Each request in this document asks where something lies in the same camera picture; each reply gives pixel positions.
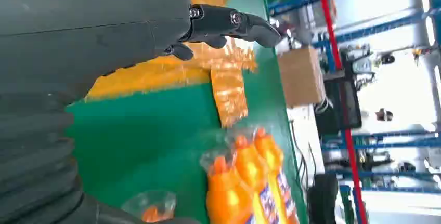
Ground orange drink bottle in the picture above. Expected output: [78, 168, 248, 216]
[253, 127, 301, 224]
[120, 190, 177, 224]
[231, 134, 280, 224]
[200, 149, 256, 224]

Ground green table mat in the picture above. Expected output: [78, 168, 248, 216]
[64, 0, 310, 224]

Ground yellow plastic sheet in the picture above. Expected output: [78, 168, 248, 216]
[84, 0, 258, 129]

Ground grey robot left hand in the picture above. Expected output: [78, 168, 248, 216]
[0, 0, 282, 106]

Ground blue metal rack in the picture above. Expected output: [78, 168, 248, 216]
[256, 0, 441, 76]
[321, 128, 441, 224]

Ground black tablet screen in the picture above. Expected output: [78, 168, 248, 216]
[313, 77, 363, 136]

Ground black cable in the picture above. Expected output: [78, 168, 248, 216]
[290, 120, 318, 190]

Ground red pole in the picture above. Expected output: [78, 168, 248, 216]
[317, 0, 370, 224]

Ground brown cardboard box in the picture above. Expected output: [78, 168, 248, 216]
[277, 47, 327, 109]

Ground white string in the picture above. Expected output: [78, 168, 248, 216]
[314, 97, 334, 115]

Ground black bag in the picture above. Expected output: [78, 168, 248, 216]
[306, 173, 341, 224]

